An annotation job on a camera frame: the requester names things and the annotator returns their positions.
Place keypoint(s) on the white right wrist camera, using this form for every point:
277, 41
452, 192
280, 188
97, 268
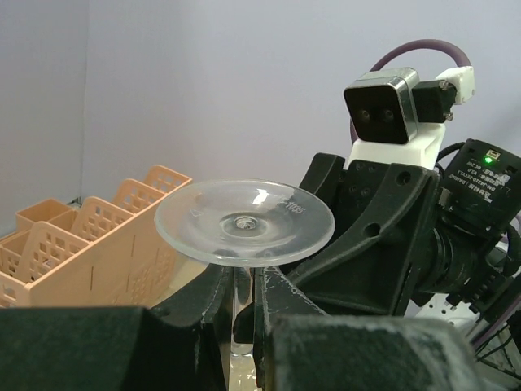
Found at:
400, 119

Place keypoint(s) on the peach plastic organizer box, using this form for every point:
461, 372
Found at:
101, 253

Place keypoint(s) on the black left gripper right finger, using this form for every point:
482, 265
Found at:
297, 346

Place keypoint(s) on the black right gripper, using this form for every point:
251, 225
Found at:
384, 215

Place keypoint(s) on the short clear wine glass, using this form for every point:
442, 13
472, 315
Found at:
246, 224

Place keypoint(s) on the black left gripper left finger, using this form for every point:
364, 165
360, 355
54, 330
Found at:
183, 343

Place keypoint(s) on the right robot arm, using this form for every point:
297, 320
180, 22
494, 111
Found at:
474, 252

